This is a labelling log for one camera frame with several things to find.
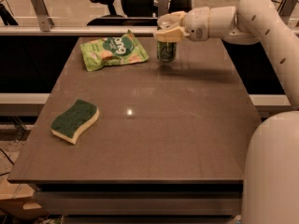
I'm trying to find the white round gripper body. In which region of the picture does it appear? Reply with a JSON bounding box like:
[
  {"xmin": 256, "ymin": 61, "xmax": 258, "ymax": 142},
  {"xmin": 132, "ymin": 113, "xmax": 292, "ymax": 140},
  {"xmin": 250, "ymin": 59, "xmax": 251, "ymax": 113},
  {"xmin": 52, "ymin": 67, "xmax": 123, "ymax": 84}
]
[{"xmin": 183, "ymin": 7, "xmax": 210, "ymax": 42}]

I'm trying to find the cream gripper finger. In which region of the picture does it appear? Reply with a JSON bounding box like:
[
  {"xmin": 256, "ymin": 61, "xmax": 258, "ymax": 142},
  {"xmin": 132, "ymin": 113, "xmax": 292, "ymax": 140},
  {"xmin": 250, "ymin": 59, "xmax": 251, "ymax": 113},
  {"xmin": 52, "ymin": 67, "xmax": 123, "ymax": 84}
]
[
  {"xmin": 153, "ymin": 26, "xmax": 189, "ymax": 43},
  {"xmin": 157, "ymin": 11, "xmax": 186, "ymax": 29}
]

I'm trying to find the green soda can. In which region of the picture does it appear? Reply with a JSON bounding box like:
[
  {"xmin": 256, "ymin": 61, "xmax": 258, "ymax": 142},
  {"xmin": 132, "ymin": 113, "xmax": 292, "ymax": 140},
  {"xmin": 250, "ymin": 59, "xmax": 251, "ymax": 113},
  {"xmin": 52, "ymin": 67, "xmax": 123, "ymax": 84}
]
[{"xmin": 157, "ymin": 41, "xmax": 177, "ymax": 63}]

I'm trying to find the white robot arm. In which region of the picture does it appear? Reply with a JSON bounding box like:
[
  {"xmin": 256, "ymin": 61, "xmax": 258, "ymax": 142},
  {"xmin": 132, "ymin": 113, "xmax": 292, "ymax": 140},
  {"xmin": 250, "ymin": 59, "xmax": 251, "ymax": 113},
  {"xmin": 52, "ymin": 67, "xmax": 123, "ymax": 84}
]
[{"xmin": 154, "ymin": 0, "xmax": 299, "ymax": 224}]

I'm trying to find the green rice chip bag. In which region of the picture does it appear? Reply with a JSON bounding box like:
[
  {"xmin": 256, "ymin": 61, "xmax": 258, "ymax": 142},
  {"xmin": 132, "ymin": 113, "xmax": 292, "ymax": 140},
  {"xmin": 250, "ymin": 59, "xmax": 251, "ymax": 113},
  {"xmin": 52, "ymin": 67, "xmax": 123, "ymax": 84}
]
[{"xmin": 80, "ymin": 30, "xmax": 149, "ymax": 72}]

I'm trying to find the black office chair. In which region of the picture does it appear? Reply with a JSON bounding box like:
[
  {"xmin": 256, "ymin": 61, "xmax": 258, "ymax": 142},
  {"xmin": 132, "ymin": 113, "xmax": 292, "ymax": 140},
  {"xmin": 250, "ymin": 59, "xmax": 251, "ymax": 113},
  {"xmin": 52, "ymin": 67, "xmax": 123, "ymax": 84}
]
[{"xmin": 88, "ymin": 0, "xmax": 192, "ymax": 26}]

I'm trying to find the green and yellow sponge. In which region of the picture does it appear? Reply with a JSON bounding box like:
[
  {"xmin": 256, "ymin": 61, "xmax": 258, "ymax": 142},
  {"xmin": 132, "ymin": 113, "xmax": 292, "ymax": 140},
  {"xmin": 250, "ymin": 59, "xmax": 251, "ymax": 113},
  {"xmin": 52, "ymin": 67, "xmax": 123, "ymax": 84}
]
[{"xmin": 50, "ymin": 99, "xmax": 100, "ymax": 145}]

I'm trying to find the cardboard box under table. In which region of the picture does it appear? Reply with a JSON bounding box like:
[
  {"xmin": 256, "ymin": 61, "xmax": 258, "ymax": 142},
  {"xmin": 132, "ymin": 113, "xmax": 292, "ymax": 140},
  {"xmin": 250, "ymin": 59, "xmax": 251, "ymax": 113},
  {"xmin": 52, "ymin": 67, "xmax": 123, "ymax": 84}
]
[{"xmin": 0, "ymin": 177, "xmax": 48, "ymax": 221}]

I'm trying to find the middle metal rail bracket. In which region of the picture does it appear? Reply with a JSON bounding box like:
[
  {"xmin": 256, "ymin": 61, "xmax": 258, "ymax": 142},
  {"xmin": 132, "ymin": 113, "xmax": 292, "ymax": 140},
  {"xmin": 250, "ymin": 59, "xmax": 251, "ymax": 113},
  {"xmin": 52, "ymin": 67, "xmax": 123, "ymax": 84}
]
[{"xmin": 158, "ymin": 0, "xmax": 168, "ymax": 16}]

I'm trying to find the metal rail bracket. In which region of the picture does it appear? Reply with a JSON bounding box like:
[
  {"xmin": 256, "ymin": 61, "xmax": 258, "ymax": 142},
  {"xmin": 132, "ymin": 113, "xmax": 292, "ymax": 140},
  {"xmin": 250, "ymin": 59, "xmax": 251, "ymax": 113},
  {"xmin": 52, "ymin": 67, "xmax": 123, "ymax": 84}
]
[
  {"xmin": 278, "ymin": 0, "xmax": 298, "ymax": 17},
  {"xmin": 30, "ymin": 0, "xmax": 54, "ymax": 32},
  {"xmin": 158, "ymin": 0, "xmax": 168, "ymax": 16}
]

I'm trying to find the right metal rail bracket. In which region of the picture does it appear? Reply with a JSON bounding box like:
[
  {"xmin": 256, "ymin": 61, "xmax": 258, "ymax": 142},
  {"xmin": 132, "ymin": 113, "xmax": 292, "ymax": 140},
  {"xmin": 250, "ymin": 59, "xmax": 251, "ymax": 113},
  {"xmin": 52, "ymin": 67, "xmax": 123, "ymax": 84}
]
[{"xmin": 278, "ymin": 0, "xmax": 298, "ymax": 17}]

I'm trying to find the left metal rail bracket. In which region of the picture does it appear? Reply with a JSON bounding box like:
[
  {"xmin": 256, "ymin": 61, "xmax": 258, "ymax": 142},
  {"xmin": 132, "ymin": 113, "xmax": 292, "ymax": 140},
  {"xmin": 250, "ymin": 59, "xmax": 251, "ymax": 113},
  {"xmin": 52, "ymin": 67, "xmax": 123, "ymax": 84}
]
[{"xmin": 30, "ymin": 0, "xmax": 54, "ymax": 32}]

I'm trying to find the horizontal glass barrier rail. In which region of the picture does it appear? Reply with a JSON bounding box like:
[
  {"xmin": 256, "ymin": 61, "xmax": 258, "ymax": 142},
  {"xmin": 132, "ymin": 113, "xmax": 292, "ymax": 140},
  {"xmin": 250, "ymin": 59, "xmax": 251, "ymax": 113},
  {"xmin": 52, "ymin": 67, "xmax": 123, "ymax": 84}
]
[{"xmin": 0, "ymin": 16, "xmax": 299, "ymax": 37}]

